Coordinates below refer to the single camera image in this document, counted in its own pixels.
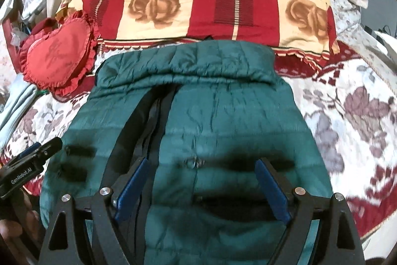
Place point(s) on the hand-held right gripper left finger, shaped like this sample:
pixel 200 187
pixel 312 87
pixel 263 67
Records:
pixel 131 187

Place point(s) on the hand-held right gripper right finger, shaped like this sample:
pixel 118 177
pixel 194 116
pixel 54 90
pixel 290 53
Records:
pixel 271 187

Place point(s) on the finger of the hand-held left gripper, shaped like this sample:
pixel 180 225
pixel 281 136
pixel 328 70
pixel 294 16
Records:
pixel 29 149
pixel 52 147

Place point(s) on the green puffer jacket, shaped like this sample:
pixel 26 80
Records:
pixel 223 116

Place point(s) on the person's left hand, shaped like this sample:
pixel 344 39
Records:
pixel 7 230

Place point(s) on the light blue cloth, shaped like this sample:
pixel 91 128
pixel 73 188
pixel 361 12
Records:
pixel 18 109

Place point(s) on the red heart-shaped ruffled pillow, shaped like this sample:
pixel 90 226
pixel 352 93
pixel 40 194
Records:
pixel 55 57

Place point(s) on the white floral bedsheet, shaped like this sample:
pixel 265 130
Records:
pixel 341 122

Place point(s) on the dark red cloth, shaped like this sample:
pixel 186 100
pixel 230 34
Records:
pixel 43 26

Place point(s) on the white plastic bag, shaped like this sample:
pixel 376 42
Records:
pixel 32 5

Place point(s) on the white flat object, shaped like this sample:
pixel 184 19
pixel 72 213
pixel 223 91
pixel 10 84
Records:
pixel 386 41

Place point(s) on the red cream checkered pillow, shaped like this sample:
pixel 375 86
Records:
pixel 201 1

